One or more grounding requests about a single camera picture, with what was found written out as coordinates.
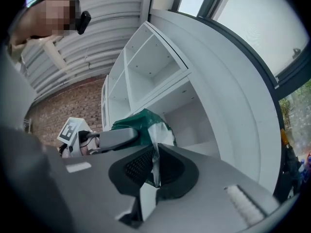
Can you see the blue bottles pack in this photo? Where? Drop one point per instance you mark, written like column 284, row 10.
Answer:
column 305, row 165

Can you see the black head-worn camera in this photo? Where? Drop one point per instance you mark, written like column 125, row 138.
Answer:
column 83, row 22

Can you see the green white pack of tissues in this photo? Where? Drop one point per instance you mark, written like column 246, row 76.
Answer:
column 145, row 125

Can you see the dark bag with orange tag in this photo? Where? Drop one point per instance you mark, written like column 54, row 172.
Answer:
column 290, row 164

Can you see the dark framed window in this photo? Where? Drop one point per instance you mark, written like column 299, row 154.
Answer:
column 255, row 16

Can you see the person's head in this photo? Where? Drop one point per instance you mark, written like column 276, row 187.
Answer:
column 34, row 21

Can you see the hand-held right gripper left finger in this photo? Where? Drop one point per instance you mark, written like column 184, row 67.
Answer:
column 97, row 178

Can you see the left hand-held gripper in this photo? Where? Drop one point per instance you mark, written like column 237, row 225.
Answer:
column 73, row 132

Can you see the white cube shelf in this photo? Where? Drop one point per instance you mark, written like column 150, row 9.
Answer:
column 155, row 64

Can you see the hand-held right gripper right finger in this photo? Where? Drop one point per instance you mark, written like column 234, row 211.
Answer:
column 209, row 193

